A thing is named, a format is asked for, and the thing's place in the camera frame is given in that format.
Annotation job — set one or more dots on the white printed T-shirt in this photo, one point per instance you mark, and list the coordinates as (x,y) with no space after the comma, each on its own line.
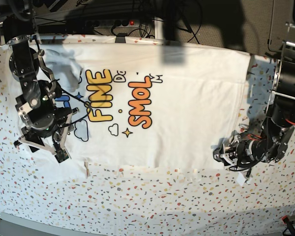
(145,105)

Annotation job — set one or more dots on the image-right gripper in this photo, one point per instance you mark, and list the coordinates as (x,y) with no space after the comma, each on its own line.
(240,154)

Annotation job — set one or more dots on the white metal stand post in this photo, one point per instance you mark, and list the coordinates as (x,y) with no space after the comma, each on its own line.
(158,28)

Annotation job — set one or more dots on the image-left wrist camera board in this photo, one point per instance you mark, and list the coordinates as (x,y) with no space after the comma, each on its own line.
(61,155)

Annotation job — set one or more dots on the black table clamp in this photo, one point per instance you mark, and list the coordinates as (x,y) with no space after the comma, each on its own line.
(120,38)

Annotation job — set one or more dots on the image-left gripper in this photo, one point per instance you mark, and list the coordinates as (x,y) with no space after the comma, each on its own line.
(46,125)

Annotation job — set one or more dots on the red clamp bottom right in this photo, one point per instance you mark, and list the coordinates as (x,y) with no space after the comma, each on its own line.
(289,230)

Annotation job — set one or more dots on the terrazzo patterned tablecloth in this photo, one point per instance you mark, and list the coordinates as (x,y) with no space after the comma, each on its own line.
(137,201)

